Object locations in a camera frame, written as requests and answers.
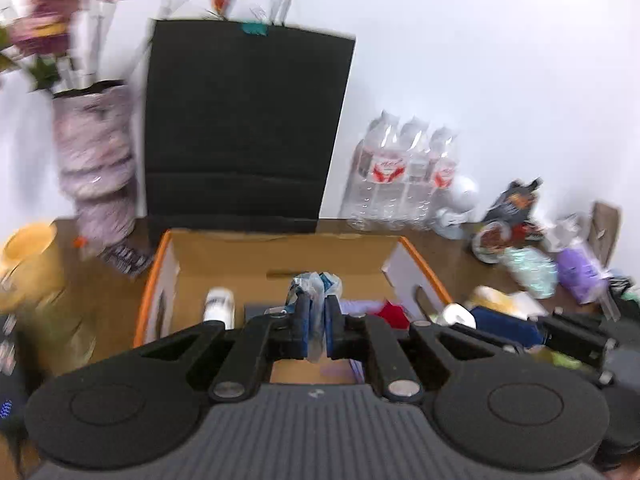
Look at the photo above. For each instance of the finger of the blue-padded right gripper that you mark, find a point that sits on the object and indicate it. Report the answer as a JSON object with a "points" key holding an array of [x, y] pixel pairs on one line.
{"points": [[372, 342]]}

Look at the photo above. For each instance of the red cardboard tray box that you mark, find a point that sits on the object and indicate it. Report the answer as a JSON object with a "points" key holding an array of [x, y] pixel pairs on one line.
{"points": [[258, 269]]}

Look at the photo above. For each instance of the water bottle left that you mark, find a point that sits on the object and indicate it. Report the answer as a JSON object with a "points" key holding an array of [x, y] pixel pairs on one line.
{"points": [[376, 158]]}

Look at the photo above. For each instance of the blue wipes packet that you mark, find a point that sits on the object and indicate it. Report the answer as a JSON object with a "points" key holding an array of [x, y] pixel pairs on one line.
{"points": [[505, 326]]}

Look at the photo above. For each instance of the yellow white plush toy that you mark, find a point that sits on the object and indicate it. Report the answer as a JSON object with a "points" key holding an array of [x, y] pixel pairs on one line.
{"points": [[519, 304]]}

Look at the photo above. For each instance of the white robot figurine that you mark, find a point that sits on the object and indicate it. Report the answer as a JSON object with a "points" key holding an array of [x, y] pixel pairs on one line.
{"points": [[459, 201]]}

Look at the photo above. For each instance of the black food pouch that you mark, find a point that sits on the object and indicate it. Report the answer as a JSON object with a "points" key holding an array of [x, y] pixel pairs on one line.
{"points": [[508, 222]]}

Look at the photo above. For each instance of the clear bubble plastic bag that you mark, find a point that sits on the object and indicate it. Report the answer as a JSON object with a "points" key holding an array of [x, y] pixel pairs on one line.
{"points": [[532, 269]]}

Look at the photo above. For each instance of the blue white packet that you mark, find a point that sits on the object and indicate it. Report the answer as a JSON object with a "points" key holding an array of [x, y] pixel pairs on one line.
{"points": [[316, 286]]}

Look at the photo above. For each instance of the black paper bag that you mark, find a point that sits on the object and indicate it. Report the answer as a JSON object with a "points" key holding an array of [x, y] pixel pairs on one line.
{"points": [[240, 118]]}

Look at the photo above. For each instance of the water bottle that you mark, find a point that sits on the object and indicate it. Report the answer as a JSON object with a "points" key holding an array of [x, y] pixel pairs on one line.
{"points": [[412, 204], [376, 158], [442, 166]]}

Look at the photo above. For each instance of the water bottle middle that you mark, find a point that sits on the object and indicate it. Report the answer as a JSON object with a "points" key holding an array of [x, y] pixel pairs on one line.
{"points": [[412, 204]]}

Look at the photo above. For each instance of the red artificial rose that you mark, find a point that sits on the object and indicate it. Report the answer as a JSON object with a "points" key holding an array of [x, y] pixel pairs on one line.
{"points": [[393, 314]]}

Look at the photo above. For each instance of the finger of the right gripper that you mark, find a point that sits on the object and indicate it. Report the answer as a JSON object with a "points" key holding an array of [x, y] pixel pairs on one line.
{"points": [[570, 364]]}

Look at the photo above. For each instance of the purple knit pouch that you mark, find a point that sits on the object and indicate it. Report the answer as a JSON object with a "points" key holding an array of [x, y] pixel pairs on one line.
{"points": [[353, 307]]}

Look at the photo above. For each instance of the water bottle right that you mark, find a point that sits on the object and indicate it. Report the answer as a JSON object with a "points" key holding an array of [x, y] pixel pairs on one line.
{"points": [[442, 166]]}

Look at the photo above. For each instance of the dried pink flowers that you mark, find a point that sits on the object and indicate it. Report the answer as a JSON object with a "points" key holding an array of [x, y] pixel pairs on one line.
{"points": [[40, 43]]}

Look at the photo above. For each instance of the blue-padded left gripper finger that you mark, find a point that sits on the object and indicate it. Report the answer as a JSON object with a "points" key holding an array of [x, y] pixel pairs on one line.
{"points": [[262, 341]]}

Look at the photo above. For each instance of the glass cup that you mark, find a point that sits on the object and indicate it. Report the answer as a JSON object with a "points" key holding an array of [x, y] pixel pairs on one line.
{"points": [[59, 329]]}

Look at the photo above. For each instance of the black PISEN charger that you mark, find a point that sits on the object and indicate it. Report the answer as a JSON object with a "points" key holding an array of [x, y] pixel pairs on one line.
{"points": [[254, 310]]}

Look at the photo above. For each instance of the white handheld device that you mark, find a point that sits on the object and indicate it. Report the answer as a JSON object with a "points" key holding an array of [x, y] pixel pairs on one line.
{"points": [[219, 305]]}

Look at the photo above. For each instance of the white plastic bottle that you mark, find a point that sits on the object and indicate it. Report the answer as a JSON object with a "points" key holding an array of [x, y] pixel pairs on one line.
{"points": [[454, 314]]}

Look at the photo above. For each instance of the purple tissue pack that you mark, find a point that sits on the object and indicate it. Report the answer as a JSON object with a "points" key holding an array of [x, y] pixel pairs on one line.
{"points": [[581, 273]]}

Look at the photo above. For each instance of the purple textured vase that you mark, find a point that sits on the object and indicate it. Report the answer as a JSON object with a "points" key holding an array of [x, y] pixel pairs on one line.
{"points": [[95, 155]]}

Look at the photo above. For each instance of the yellow mug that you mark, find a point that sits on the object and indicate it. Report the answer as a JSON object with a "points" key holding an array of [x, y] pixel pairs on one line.
{"points": [[31, 265]]}

